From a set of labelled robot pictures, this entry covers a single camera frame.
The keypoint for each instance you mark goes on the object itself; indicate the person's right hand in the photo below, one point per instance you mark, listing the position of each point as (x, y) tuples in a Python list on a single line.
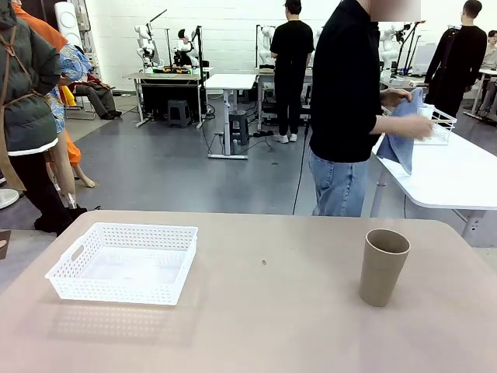
[(423, 128)]

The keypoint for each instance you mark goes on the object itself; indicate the person's left hand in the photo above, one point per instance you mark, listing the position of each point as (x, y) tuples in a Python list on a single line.
[(396, 95)]

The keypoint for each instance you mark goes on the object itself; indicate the blue towel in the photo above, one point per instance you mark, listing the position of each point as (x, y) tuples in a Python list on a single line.
[(400, 151)]

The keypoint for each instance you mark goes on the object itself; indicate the brown paper cup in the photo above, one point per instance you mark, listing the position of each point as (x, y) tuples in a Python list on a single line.
[(382, 272)]

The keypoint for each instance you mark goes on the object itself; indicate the white perforated plastic basket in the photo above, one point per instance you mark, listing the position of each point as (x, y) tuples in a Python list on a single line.
[(128, 289)]

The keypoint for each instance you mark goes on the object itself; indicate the person's right forearm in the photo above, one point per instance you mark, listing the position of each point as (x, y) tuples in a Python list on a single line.
[(392, 125)]

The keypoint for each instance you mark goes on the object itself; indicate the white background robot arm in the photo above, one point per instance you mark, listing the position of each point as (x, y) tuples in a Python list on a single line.
[(141, 42), (267, 42)]

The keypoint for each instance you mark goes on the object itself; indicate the white cup in rack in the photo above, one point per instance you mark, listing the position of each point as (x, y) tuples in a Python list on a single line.
[(427, 110)]

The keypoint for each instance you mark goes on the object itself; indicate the white table with rounded corner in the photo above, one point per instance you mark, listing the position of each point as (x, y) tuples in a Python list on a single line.
[(446, 175)]

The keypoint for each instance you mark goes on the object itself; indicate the person in black shirt and jeans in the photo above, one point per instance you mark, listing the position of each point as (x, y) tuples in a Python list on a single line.
[(341, 77)]

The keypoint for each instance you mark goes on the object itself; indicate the person in black sweater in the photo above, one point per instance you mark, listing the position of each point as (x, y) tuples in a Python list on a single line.
[(458, 66)]

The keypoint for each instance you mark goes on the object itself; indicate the white desk with grey leg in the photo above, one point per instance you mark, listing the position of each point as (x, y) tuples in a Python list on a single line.
[(487, 74)]

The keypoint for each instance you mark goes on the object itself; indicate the person in light top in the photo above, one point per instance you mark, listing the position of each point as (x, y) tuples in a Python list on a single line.
[(491, 50)]

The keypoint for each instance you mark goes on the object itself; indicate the standing man in black clothes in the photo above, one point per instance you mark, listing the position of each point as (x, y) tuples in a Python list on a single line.
[(291, 58)]

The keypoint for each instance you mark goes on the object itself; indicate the grey workbench behind man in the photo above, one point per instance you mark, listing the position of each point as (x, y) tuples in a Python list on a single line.
[(266, 77)]

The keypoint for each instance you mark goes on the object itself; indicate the black power strip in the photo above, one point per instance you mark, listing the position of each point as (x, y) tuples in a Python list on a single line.
[(264, 133)]

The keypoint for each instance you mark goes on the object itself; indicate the tall grey plastic stool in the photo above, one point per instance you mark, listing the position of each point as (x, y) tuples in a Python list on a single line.
[(237, 124)]

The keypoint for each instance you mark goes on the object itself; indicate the white standing desk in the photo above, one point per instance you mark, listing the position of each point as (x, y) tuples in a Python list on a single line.
[(229, 81)]

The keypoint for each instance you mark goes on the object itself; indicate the wood-top robot workbench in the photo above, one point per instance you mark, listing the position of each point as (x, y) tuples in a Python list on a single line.
[(167, 76)]

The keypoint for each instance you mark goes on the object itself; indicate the seated person in dark clothes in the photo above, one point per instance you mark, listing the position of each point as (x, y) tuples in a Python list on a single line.
[(97, 97)]

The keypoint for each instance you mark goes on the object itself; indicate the mannequin in blue patterned shirt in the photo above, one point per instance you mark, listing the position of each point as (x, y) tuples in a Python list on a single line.
[(74, 62)]

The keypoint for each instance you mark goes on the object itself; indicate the white tower appliance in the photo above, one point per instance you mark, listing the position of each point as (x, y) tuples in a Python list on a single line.
[(68, 19)]

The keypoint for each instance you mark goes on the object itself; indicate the figure in green puffer jacket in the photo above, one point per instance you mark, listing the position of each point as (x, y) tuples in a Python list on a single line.
[(27, 97)]

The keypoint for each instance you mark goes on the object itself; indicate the white round fan base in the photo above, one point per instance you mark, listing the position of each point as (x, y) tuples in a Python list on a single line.
[(7, 198)]

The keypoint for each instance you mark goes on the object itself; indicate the dark brown board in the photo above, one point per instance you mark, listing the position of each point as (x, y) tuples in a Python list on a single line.
[(4, 248)]

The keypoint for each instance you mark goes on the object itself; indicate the white robot arm with camera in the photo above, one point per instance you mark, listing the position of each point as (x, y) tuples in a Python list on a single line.
[(388, 42)]

